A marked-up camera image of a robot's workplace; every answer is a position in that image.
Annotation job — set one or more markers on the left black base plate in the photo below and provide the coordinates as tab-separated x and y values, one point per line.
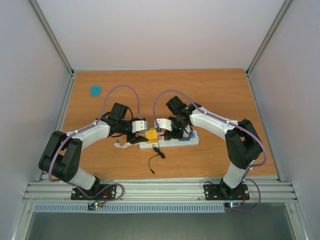
98	192

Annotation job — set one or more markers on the white power strip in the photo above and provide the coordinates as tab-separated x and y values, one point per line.
173	143

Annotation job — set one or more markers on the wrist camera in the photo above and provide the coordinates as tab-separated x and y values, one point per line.
164	123
139	126

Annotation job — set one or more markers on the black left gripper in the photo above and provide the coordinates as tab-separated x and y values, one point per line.
136	139

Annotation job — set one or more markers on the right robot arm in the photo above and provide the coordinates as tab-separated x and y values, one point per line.
242	141

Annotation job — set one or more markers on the black power adapter with cable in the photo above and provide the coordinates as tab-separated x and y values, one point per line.
157	150

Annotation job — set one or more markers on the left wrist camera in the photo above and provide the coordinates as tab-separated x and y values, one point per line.
139	126

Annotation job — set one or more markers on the grey slotted cable duct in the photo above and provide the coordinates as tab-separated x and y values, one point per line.
130	208

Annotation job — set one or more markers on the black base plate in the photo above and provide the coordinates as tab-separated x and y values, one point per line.
98	192
222	192

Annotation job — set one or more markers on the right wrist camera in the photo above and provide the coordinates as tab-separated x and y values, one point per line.
164	123

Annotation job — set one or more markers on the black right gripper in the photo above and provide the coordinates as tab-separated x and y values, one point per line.
180	133

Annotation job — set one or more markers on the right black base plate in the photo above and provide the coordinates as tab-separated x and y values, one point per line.
222	192

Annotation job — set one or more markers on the left small circuit board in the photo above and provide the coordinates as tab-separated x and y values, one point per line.
95	205

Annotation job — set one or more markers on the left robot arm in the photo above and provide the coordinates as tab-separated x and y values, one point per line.
61	156

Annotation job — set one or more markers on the yellow cube adapter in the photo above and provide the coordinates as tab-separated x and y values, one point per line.
152	136

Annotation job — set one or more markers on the small circuit board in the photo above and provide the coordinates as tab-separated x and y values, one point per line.
231	205
95	205

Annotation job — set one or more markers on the right small circuit board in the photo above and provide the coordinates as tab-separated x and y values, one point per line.
231	205

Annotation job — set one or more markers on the dark blue cube adapter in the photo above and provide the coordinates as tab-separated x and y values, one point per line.
186	137

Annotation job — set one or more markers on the light blue travel adapter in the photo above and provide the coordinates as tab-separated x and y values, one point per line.
95	90

